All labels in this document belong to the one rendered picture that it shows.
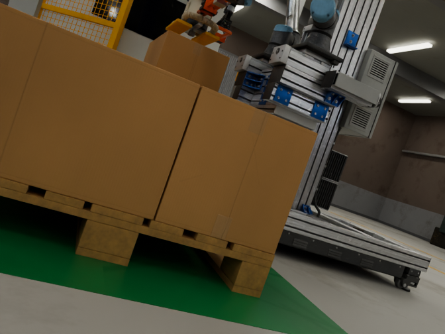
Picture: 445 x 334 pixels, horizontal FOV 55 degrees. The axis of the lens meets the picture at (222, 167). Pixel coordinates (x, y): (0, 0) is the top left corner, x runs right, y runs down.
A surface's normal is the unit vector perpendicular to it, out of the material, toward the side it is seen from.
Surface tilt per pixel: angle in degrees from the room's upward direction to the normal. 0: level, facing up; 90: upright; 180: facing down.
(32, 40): 90
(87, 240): 90
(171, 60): 90
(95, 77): 90
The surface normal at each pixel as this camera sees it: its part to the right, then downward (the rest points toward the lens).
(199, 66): 0.34, 0.15
